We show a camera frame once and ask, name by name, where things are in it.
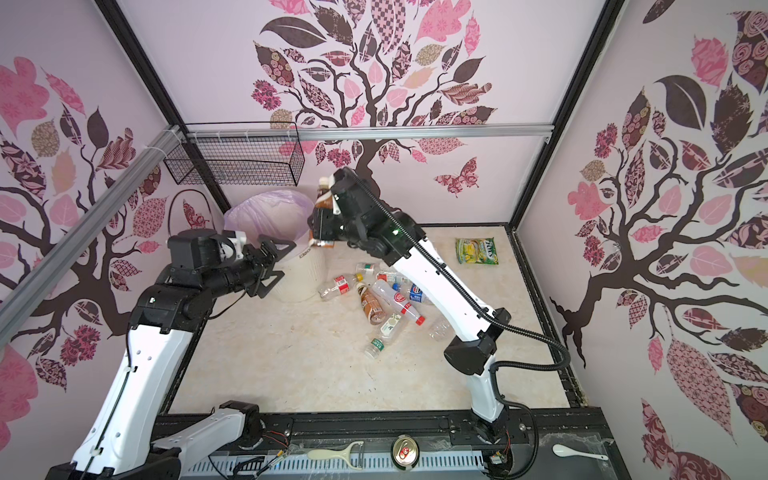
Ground clear bottle red label yellow cap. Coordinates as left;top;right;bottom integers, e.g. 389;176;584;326
318;273;366;301

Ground black flexible cable conduit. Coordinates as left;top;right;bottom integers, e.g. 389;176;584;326
353;170;572;480

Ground cream bin with pink liner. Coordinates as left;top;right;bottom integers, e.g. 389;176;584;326
224;189;327;303

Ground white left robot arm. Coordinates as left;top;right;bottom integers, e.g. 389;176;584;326
47;229;296;479

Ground cream vegetable peeler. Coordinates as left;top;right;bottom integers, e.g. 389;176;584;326
307;440;365;470

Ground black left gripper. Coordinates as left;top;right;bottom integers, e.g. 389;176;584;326
202;234;297;299

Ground clear crushed bottle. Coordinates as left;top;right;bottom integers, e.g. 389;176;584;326
429;318;454;340

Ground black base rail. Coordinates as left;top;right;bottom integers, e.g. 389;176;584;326
152;407;613;451

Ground crushed metal can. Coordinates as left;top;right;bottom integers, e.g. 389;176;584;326
391;435;420;471

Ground clear flat bottle green red label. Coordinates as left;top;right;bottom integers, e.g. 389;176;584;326
356;262;397;282

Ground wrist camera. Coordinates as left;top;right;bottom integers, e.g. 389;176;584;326
330;193;342;216
167;229;247;271

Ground brown coffee drink bottle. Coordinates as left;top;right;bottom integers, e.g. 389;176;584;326
356;283;387;325

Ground clear bottle white green label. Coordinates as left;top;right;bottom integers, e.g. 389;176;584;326
378;313;407;345

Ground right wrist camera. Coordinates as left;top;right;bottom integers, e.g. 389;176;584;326
330;193;342;216

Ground green yellow snack bag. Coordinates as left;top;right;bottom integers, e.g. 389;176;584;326
455;238;499;265

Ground white plastic spoon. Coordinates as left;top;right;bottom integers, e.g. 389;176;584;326
552;444;609;462

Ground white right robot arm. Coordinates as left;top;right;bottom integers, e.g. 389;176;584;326
308;167;510;424

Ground pepsi bottle blue label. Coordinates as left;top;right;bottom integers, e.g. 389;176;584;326
393;282;427;304

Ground black wire mesh basket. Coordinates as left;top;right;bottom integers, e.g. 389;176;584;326
164;120;305;187

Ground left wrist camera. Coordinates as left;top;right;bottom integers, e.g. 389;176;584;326
167;229;247;271

